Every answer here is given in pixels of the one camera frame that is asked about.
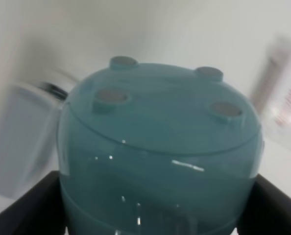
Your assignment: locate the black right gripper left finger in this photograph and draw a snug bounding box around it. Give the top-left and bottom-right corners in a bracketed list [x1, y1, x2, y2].
[0, 171, 67, 235]

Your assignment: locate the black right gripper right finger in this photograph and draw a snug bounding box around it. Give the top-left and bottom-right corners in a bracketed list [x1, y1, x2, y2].
[237, 175, 291, 235]

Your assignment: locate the white flat box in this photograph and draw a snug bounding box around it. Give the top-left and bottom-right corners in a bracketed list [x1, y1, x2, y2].
[250, 37, 291, 150]

